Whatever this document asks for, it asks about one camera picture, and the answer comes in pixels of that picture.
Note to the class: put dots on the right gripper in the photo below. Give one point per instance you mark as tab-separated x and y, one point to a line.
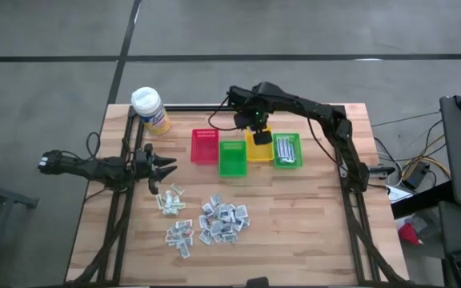
248	110

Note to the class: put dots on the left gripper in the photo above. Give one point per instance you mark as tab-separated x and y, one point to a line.
144	166

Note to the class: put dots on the blue striped bandage packet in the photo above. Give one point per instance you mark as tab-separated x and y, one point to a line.
292	161
284	148

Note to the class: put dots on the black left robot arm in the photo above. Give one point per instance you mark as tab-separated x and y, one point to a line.
94	168

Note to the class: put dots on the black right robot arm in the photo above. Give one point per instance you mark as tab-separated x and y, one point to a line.
318	109

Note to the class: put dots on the red plastic basket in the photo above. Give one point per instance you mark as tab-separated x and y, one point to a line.
204	154

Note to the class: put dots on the yellow plastic basket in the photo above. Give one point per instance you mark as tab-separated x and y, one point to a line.
254	154

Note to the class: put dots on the green plastic basket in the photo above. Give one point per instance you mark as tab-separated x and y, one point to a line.
297	140
232	164

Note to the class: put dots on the Lysol wipes canister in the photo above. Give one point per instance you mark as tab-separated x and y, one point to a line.
150	110

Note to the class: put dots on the red white packet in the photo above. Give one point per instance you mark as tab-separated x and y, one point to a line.
174	231
171	240
183	224
189	233
187	241
183	251

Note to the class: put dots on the black rounded object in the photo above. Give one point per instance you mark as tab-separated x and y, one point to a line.
257	282

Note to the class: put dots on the white paper sheet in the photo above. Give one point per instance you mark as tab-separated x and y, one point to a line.
398	194

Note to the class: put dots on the black power supply box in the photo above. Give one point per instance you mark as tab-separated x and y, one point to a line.
414	178

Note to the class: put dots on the black cart bar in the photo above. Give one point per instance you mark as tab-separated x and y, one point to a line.
418	200

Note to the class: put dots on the red cloth object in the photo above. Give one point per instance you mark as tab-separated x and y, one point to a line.
408	234

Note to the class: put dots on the silver mounting bracket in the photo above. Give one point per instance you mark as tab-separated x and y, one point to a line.
341	171

